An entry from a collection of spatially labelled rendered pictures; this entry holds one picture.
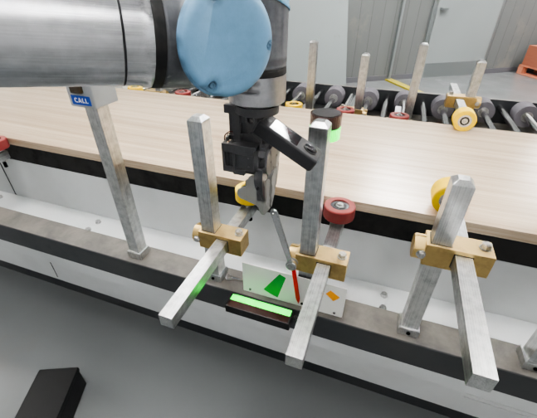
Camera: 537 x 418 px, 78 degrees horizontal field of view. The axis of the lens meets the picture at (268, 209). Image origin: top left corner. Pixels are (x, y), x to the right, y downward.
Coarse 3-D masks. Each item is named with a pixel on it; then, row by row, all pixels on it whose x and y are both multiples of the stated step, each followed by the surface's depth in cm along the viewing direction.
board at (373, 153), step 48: (0, 96) 166; (48, 96) 166; (144, 96) 166; (192, 96) 166; (48, 144) 117; (144, 144) 117; (336, 144) 117; (384, 144) 117; (432, 144) 117; (480, 144) 117; (528, 144) 117; (288, 192) 93; (336, 192) 90; (384, 192) 90; (480, 192) 90; (528, 192) 90; (528, 240) 77
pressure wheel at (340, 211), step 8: (328, 200) 86; (336, 200) 86; (344, 200) 86; (328, 208) 83; (336, 208) 83; (344, 208) 83; (352, 208) 83; (328, 216) 83; (336, 216) 82; (344, 216) 82; (352, 216) 83
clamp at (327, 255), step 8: (296, 248) 76; (320, 248) 76; (328, 248) 76; (296, 256) 75; (304, 256) 74; (312, 256) 74; (320, 256) 74; (328, 256) 74; (336, 256) 74; (304, 264) 75; (312, 264) 74; (328, 264) 73; (336, 264) 72; (344, 264) 72; (312, 272) 76; (336, 272) 73; (344, 272) 72
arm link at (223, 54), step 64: (0, 0) 21; (64, 0) 22; (128, 0) 24; (192, 0) 25; (256, 0) 27; (0, 64) 22; (64, 64) 24; (128, 64) 26; (192, 64) 26; (256, 64) 30
